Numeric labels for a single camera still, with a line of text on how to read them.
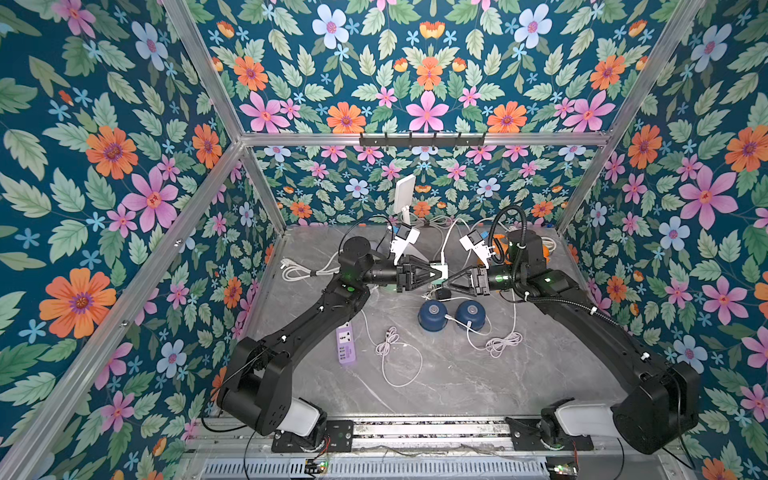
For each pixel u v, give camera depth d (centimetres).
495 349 86
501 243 69
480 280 62
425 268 65
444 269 65
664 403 39
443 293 98
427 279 65
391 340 88
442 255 65
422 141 92
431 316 84
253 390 42
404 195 89
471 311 84
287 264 107
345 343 87
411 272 63
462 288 65
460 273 64
